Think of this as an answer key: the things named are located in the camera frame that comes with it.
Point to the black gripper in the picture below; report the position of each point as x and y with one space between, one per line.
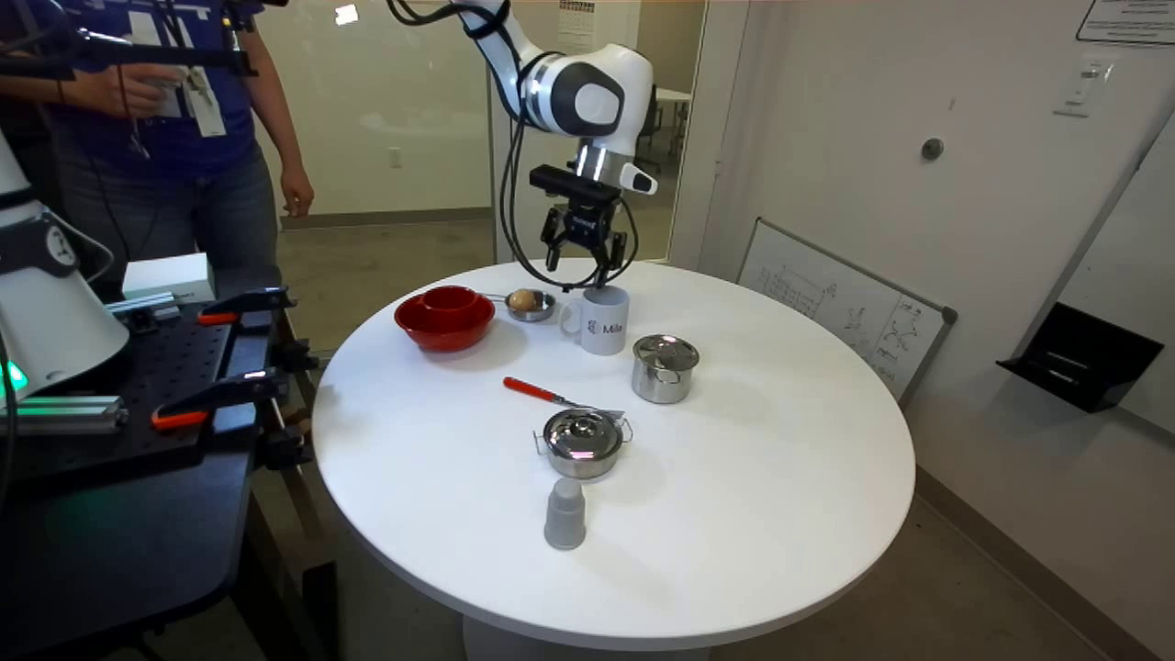
588 225

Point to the white mug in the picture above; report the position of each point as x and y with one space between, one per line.
603 325

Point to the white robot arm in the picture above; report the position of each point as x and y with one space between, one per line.
575 91

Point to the person left forearm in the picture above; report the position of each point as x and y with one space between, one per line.
277 112

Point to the person left hand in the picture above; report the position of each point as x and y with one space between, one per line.
297 190

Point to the person right hand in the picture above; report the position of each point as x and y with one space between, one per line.
115 90

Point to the tan egg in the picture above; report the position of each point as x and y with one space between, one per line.
522 297

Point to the small steel strainer pan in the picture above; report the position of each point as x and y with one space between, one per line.
529 312

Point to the steel cup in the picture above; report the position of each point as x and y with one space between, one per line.
663 370

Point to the red spoon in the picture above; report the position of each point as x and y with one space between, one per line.
532 390

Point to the red bowl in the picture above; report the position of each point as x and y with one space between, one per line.
440 320

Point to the small lidded steel pot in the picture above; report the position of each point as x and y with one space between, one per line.
580 443

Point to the small grey shaker bottle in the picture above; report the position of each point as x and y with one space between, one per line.
561 516

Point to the small leaning whiteboard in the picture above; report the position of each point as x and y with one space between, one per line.
845 304

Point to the white id badge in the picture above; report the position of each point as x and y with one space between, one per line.
201 105

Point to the white box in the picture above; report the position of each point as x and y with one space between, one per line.
166 275

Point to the person in blue shirt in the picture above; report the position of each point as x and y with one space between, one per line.
146 160

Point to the black marker tray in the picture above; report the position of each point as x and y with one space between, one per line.
1085 356

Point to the black perforated work table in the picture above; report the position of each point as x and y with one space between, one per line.
121 516

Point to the white cone-shaped device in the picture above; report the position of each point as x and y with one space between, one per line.
50 304

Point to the pale green metal bars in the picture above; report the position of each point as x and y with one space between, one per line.
58 412

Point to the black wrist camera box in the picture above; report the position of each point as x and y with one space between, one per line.
575 187

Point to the round grey wall knob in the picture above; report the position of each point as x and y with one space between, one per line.
928 149

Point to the white wall switch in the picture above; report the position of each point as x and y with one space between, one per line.
1085 90

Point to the large wall whiteboard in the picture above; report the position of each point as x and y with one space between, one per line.
1138 280

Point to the paper wall sign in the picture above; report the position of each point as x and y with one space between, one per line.
1127 19

